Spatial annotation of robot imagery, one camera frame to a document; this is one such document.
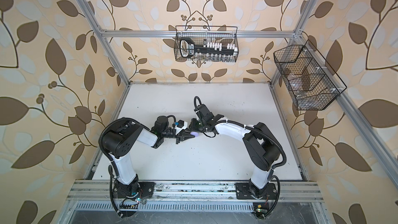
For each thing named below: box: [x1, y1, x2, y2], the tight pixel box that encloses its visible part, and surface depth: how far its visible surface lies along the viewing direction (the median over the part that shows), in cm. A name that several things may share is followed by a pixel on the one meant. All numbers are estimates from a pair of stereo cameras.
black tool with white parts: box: [179, 37, 239, 58], surface depth 84 cm
